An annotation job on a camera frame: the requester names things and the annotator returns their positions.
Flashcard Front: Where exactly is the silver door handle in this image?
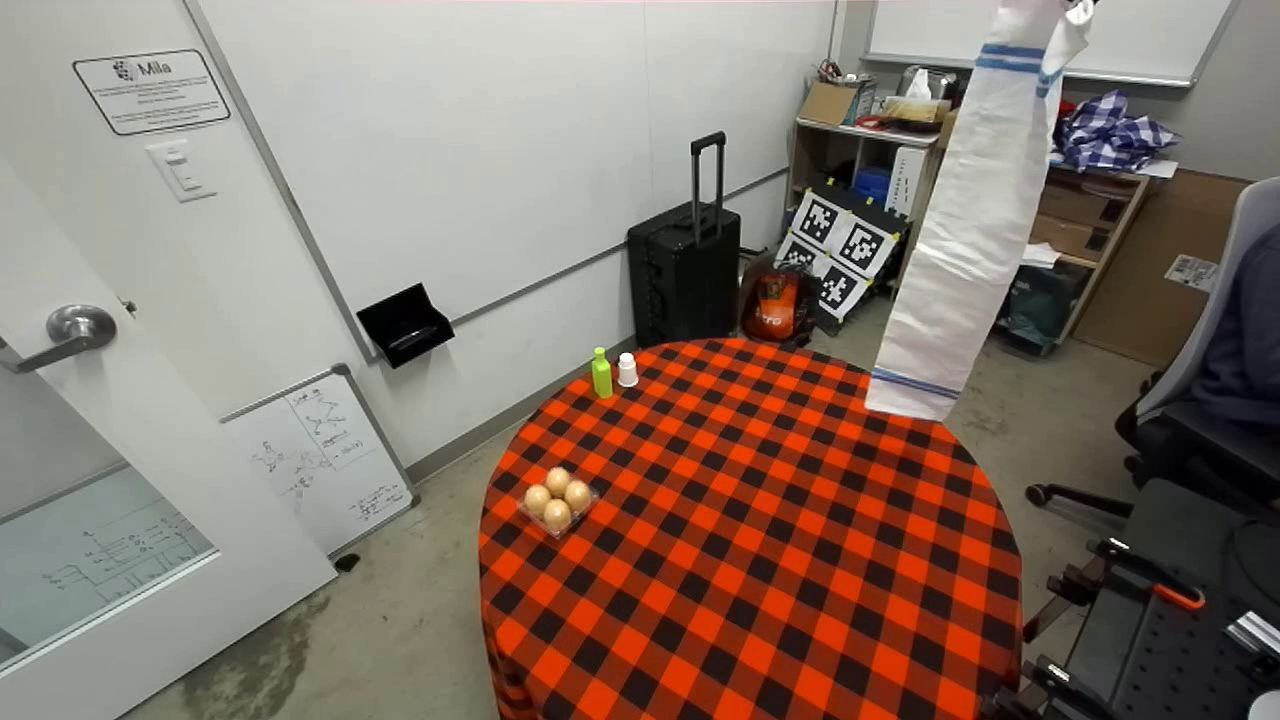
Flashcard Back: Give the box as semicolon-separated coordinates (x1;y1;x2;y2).
0;300;119;374

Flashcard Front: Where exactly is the orange black bag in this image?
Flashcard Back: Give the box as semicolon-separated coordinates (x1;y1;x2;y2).
740;260;819;353

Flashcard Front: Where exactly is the white fiducial marker board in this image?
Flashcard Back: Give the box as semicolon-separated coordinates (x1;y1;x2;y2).
773;185;904;328

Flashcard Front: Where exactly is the white wall sign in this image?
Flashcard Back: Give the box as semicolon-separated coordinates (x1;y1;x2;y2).
69;43;236;138

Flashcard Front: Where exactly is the white door with glass panel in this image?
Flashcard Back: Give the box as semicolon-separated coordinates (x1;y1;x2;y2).
0;150;339;720

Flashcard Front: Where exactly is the dark green bag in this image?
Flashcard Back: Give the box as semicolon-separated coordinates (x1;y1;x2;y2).
998;263;1083;353

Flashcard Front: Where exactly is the black rolling suitcase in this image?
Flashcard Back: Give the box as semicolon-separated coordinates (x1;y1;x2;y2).
623;127;744;353

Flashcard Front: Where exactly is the black wall tray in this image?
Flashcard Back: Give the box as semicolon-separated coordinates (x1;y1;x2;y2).
354;278;461;370

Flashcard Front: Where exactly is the open tan cardboard box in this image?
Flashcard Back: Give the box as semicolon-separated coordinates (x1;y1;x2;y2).
798;80;864;130

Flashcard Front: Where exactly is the round red plaid table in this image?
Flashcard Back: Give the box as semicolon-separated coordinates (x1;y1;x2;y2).
477;330;1027;720

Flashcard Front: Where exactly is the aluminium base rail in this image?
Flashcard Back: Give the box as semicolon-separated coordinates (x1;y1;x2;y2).
1222;603;1280;663

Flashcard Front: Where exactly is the large brown cardboard panel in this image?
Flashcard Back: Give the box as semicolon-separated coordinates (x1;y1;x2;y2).
1074;166;1238;370

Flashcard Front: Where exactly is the white towel with blue stripes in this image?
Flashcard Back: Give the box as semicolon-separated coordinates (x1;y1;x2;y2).
861;0;1099;424

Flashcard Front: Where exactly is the white light switch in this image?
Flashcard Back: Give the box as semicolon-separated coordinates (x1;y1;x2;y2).
146;135;221;208

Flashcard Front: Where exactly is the cluster of pale balls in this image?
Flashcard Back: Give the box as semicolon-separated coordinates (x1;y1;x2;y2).
515;463;604;544

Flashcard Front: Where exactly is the paper sheet on cardboard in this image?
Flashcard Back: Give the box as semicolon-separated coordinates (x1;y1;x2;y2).
1162;253;1224;295

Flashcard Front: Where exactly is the blue container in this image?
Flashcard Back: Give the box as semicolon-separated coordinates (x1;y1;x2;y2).
852;162;897;210

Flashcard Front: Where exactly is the small green bottle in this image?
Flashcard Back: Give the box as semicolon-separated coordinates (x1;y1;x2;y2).
587;344;621;404

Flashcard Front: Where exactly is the wide brown cardboard box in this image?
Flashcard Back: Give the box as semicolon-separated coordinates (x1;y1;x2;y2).
1022;176;1115;254

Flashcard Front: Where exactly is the small leaning whiteboard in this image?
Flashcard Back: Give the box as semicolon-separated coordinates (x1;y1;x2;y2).
216;363;422;560

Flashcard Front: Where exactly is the blue white patterned cloth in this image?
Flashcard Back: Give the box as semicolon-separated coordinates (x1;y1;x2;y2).
1057;88;1175;176

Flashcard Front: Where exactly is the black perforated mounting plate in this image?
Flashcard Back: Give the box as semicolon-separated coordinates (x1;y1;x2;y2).
1063;477;1280;720

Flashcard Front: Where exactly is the white box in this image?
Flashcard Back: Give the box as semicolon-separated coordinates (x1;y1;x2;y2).
884;143;936;225

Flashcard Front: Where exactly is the wooden shelf unit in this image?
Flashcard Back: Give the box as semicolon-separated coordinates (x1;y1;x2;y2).
787;114;1151;355

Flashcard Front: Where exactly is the tan tissue box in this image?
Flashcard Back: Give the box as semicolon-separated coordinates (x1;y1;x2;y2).
877;65;955;130

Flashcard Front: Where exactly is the grey black office chair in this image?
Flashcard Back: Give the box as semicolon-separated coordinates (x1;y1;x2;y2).
1022;171;1280;534

